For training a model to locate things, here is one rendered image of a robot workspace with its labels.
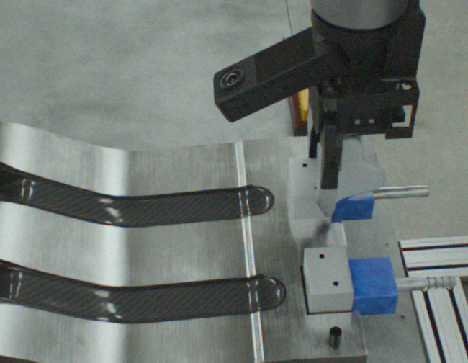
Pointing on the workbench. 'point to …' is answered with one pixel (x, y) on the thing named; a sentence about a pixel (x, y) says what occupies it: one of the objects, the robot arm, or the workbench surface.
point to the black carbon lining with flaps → (9, 289)
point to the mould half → (164, 255)
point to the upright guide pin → (335, 336)
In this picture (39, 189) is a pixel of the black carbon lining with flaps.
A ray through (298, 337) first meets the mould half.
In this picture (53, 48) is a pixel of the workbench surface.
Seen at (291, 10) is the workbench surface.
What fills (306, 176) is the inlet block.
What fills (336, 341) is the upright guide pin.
